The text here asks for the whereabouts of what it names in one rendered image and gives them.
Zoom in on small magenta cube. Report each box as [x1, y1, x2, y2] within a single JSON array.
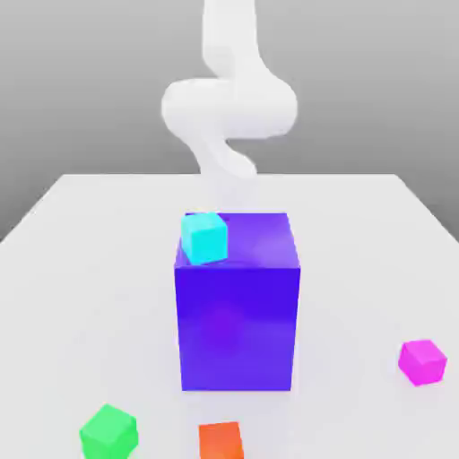
[[397, 339, 448, 387]]

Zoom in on small orange cube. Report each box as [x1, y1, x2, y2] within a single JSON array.
[[198, 420, 245, 459]]

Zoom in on large blue box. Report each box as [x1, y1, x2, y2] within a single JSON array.
[[173, 212, 301, 393]]

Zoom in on small cyan cube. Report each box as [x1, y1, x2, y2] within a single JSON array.
[[179, 212, 230, 266]]

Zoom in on small green cube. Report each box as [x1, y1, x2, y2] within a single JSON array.
[[78, 403, 140, 459]]

